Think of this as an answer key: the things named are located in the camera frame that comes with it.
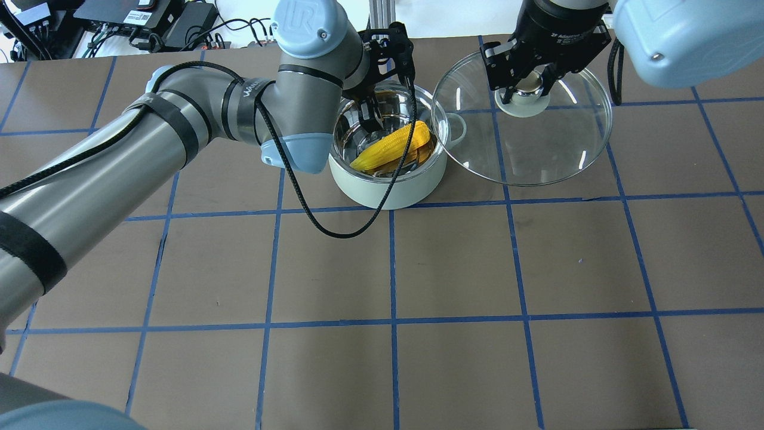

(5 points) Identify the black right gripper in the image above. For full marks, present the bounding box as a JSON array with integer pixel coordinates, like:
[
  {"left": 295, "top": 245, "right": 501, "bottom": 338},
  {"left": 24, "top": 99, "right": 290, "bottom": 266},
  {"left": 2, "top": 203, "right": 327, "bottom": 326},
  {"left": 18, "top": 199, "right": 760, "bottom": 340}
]
[{"left": 480, "top": 1, "right": 611, "bottom": 106}]

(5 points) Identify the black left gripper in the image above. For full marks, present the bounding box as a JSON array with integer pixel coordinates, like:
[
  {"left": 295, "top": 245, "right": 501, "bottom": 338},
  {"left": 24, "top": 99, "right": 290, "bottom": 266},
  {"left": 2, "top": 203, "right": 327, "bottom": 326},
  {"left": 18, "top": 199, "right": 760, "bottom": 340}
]
[{"left": 343, "top": 21, "right": 415, "bottom": 133}]

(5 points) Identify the yellow corn cob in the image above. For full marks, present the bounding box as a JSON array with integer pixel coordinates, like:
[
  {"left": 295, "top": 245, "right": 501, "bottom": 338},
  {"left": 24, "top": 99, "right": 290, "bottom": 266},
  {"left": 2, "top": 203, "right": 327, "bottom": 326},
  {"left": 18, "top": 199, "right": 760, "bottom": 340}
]
[{"left": 350, "top": 121, "right": 430, "bottom": 172}]

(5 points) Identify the glass pot lid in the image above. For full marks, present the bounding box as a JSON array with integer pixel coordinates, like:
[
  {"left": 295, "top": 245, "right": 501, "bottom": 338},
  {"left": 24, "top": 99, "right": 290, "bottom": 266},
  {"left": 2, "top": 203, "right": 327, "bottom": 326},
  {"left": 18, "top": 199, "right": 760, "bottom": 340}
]
[{"left": 433, "top": 52, "right": 613, "bottom": 187}]

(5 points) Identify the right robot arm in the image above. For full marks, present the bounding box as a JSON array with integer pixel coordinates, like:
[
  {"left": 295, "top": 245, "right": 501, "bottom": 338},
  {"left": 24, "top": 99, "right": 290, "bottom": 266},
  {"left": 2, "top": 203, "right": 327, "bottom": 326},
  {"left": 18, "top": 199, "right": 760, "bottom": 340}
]
[{"left": 479, "top": 1, "right": 763, "bottom": 118}]

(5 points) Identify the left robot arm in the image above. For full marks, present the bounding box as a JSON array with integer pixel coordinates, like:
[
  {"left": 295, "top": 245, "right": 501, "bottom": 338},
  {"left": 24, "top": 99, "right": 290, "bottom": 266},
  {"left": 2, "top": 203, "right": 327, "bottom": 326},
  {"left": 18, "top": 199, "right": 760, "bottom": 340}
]
[{"left": 1, "top": 1, "right": 415, "bottom": 331}]

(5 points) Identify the pale green electric pot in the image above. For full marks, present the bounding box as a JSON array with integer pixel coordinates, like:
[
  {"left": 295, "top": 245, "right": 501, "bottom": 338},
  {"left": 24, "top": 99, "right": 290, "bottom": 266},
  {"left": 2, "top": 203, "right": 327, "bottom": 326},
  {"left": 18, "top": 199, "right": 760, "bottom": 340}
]
[{"left": 328, "top": 82, "right": 467, "bottom": 211}]

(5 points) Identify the black power brick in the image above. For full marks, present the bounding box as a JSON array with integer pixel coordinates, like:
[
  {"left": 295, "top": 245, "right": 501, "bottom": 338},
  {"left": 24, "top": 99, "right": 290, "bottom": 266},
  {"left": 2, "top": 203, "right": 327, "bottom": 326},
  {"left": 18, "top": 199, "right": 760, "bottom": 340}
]
[{"left": 160, "top": 2, "right": 218, "bottom": 52}]

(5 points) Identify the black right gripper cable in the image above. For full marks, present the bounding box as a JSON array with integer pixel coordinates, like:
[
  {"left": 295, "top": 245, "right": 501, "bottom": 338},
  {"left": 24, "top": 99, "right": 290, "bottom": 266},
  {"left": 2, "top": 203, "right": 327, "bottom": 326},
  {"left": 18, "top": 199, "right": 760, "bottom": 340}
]
[{"left": 607, "top": 39, "right": 624, "bottom": 107}]

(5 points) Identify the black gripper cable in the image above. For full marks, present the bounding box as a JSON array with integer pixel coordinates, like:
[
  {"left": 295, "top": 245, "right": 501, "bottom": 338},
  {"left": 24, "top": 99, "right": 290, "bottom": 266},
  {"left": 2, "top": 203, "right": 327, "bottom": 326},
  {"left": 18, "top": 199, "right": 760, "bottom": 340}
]
[
  {"left": 607, "top": 39, "right": 624, "bottom": 107},
  {"left": 0, "top": 60, "right": 418, "bottom": 239}
]

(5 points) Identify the aluminium frame post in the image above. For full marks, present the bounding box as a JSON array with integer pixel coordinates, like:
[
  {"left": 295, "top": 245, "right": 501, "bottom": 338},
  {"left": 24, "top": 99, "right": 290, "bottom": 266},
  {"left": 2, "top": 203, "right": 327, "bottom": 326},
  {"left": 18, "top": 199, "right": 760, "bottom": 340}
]
[{"left": 366, "top": 0, "right": 396, "bottom": 29}]

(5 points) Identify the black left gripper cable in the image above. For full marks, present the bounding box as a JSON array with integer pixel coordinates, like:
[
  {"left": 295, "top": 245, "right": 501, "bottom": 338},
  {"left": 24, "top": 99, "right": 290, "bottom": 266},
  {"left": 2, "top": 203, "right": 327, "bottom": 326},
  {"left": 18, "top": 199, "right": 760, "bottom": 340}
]
[{"left": 0, "top": 60, "right": 418, "bottom": 239}]

